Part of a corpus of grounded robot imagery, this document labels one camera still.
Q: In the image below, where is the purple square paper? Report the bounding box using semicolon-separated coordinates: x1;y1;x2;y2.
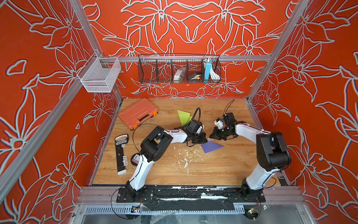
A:
201;141;223;154

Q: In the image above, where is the lime green square paper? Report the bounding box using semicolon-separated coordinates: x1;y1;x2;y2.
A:
178;110;192;126

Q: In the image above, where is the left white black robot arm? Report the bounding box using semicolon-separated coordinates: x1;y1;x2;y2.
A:
125;123;204;200

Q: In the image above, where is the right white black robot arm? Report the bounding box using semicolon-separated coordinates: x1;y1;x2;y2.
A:
210;121;291;202

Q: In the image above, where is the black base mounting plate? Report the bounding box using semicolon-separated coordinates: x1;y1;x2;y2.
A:
114;185;266;211

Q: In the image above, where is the small black box in basket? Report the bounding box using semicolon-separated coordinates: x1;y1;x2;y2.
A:
188;72;202;82

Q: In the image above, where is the clear plastic bag in basket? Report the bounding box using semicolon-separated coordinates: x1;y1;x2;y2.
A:
173;68;186;84

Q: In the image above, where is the orange plastic tool case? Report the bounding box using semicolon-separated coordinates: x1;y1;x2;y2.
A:
118;98;158;130

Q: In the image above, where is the round black puck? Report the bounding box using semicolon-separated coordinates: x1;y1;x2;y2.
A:
130;153;141;167

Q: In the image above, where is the light blue box in basket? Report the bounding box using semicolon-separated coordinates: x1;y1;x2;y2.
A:
203;59;212;83

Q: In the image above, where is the black white bit holder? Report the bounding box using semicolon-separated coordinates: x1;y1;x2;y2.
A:
115;134;129;175

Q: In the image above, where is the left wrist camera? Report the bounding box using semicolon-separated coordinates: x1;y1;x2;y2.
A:
185;120;204;135

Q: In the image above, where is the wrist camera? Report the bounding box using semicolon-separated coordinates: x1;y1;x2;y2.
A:
185;120;204;135
214;113;237;129

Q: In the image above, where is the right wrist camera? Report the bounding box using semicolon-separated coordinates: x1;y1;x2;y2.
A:
214;113;237;129

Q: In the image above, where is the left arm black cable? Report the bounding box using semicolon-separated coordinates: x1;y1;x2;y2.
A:
189;107;202;124

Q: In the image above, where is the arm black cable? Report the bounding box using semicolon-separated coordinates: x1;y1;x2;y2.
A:
223;99;236;116
189;107;202;124

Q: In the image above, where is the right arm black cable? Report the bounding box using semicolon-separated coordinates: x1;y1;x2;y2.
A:
223;99;236;116

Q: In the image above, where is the white cable in basket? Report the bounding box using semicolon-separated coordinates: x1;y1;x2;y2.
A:
209;65;221;82

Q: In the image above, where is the black wire wall basket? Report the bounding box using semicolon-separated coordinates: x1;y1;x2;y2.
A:
138;53;222;84

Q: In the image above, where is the clear acrylic wall bin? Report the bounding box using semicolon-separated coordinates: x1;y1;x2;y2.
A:
78;58;121;93

